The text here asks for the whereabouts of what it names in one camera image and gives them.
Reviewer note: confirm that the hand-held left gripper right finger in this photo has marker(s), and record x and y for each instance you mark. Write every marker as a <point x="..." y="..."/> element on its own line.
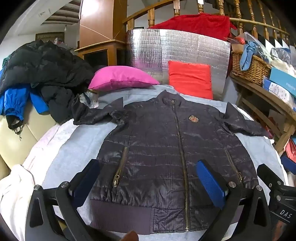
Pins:
<point x="209" y="183"/>

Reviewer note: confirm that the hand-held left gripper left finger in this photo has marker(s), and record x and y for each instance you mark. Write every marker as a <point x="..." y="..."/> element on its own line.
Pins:
<point x="86" y="183"/>

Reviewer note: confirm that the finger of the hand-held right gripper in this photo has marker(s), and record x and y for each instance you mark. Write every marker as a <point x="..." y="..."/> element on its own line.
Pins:
<point x="269" y="177"/>

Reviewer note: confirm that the dark quilted zip jacket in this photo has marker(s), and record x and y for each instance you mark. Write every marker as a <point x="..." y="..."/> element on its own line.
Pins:
<point x="150" y="139"/>

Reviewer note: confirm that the red cloth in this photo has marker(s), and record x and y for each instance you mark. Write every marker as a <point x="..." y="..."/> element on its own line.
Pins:
<point x="291" y="149"/>

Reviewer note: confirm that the grey blanket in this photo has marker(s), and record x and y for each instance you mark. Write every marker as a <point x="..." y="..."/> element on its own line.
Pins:
<point x="76" y="148"/>

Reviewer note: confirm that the white blanket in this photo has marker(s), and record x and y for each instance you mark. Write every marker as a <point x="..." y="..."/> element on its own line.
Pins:
<point x="16" y="190"/>

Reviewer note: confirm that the cream sofa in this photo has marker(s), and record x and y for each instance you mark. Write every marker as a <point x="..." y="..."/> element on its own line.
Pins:
<point x="13" y="148"/>

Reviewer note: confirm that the silvery grey cloth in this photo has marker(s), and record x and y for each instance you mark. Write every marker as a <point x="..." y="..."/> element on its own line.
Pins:
<point x="86" y="99"/>

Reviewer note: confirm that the wooden shelf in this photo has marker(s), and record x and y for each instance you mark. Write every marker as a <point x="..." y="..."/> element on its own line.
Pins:
<point x="261" y="92"/>

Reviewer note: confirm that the white patterned box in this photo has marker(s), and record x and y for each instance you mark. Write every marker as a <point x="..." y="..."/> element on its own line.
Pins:
<point x="277" y="89"/>

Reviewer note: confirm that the red pillow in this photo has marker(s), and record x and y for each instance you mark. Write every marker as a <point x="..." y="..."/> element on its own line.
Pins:
<point x="190" y="78"/>

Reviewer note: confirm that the wicker basket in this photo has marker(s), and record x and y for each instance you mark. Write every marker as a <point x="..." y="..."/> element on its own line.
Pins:
<point x="252" y="69"/>

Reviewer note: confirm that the pink pillow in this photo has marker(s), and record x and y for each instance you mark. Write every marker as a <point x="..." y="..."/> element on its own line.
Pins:
<point x="120" y="77"/>

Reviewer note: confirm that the blue jacket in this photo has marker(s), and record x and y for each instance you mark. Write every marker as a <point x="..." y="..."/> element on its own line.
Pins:
<point x="13" y="99"/>

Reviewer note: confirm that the light blue cloth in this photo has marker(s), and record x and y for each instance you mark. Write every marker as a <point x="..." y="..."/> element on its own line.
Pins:
<point x="248" y="52"/>

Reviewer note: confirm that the pile of black and blue coats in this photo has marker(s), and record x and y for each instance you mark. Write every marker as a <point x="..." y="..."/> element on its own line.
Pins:
<point x="46" y="62"/>

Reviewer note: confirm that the silver foil insulation mat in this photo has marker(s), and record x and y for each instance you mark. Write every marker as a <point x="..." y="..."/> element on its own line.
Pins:
<point x="185" y="46"/>

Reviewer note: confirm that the clear plastic bag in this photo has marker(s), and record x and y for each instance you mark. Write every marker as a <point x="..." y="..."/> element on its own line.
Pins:
<point x="252" y="38"/>

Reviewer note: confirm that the wooden cabinet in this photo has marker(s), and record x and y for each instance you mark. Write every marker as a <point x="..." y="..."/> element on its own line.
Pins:
<point x="97" y="27"/>

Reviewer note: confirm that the red fleece blanket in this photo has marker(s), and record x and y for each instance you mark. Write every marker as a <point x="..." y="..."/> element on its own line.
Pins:
<point x="196" y="22"/>

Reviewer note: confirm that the wooden stair railing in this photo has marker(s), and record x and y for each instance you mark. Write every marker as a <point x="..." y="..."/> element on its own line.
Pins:
<point x="151" y="11"/>

